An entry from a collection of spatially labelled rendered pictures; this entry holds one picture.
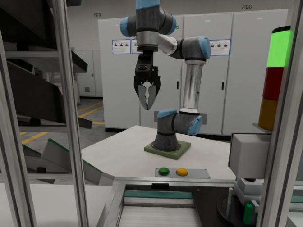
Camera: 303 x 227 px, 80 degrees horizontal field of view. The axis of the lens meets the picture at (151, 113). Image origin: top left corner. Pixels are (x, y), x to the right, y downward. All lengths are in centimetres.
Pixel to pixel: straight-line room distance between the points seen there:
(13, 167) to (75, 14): 943
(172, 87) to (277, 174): 320
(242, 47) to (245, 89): 71
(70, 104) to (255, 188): 47
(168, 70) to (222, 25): 114
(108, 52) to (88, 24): 557
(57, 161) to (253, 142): 39
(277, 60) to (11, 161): 39
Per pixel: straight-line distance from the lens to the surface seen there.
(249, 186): 53
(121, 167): 99
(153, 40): 61
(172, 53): 105
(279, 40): 34
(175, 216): 64
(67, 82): 42
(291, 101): 32
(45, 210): 83
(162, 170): 73
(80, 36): 941
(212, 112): 358
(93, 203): 79
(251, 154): 35
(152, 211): 65
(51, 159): 44
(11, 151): 29
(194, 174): 75
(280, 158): 34
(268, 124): 35
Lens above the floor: 136
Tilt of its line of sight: 14 degrees down
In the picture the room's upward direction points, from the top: straight up
